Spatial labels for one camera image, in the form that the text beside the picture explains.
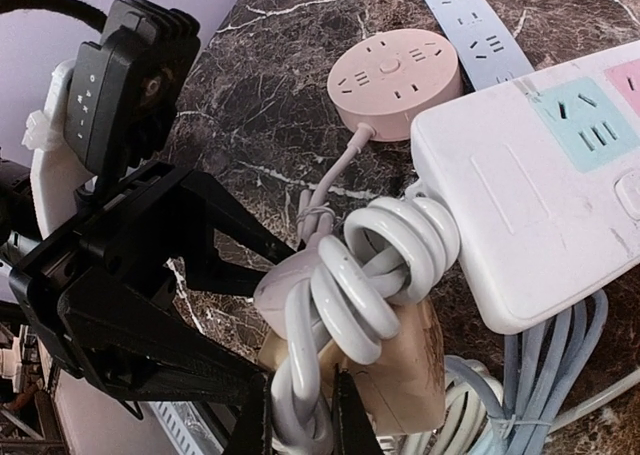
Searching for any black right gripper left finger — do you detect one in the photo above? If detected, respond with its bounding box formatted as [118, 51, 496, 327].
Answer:
[223, 374, 274, 455]

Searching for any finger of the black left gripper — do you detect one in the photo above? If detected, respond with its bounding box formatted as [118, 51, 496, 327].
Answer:
[57, 279, 264, 406]
[175, 171, 294, 298]

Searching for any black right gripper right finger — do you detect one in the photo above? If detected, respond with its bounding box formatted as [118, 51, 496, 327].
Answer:
[331, 367, 383, 455]

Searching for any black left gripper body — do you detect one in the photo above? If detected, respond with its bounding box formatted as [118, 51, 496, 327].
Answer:
[9, 162, 192, 367]

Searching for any beige cube socket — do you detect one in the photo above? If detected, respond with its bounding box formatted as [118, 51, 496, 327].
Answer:
[254, 295, 445, 435]

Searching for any white cable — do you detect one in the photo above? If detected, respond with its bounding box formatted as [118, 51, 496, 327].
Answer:
[267, 196, 462, 455]

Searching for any pink round socket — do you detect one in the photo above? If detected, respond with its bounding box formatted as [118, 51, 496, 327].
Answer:
[327, 29, 463, 142]

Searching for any long white power strip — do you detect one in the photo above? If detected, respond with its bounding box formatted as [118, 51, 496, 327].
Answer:
[411, 42, 639, 334]

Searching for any small blue-white power strip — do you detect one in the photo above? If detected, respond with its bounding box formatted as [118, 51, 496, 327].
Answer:
[424, 0, 534, 90]

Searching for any white slotted cable duct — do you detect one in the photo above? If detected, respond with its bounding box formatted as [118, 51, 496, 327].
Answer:
[148, 402, 205, 455]

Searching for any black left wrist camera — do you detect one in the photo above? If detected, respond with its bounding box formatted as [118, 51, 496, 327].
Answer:
[64, 0, 201, 178]

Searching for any grey-blue coiled cable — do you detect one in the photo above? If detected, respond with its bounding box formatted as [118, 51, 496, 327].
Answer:
[469, 289, 611, 455]

